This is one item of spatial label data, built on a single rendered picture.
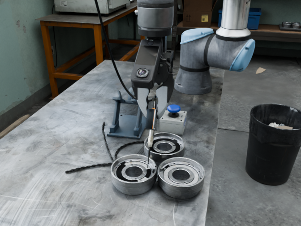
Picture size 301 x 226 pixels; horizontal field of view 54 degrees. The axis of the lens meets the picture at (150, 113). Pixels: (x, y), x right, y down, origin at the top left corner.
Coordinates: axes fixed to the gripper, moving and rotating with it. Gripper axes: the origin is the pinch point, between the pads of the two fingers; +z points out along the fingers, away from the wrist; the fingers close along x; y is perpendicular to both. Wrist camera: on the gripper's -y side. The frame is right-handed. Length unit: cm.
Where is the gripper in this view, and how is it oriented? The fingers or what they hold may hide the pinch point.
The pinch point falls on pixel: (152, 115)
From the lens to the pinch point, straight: 70.4
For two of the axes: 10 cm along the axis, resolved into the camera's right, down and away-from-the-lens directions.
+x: -9.8, -1.0, 1.8
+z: 0.0, 8.9, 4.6
